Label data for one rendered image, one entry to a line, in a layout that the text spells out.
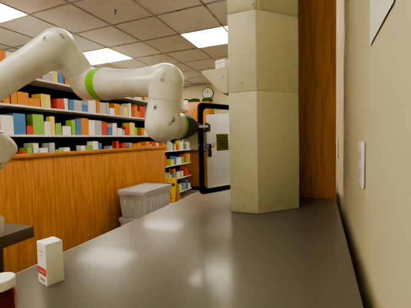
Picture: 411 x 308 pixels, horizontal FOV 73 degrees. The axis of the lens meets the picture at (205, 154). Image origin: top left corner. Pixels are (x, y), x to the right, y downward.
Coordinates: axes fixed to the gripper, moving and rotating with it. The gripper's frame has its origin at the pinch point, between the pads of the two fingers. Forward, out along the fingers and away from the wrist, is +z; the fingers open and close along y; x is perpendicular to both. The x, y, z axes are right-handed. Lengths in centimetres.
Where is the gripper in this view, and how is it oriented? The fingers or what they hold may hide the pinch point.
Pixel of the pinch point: (205, 128)
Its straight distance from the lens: 117.6
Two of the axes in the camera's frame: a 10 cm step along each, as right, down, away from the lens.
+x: 0.2, 10.0, 0.5
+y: -9.2, 0.0, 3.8
